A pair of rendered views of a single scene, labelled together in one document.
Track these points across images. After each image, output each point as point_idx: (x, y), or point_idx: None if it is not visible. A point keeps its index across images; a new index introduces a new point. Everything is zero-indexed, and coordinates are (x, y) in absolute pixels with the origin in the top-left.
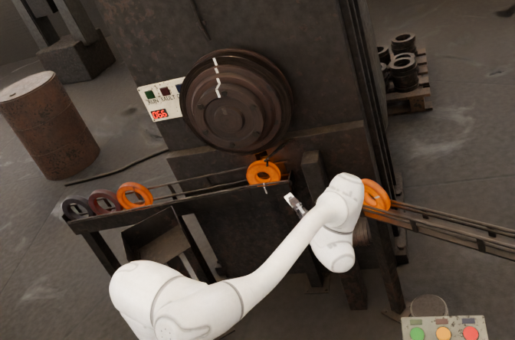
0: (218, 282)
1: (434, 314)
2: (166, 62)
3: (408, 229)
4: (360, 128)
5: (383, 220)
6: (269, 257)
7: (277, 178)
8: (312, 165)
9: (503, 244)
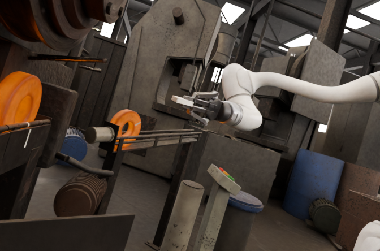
0: (371, 73)
1: (198, 184)
2: None
3: (151, 147)
4: (72, 70)
5: (135, 148)
6: (317, 85)
7: (34, 117)
8: (76, 96)
9: (188, 133)
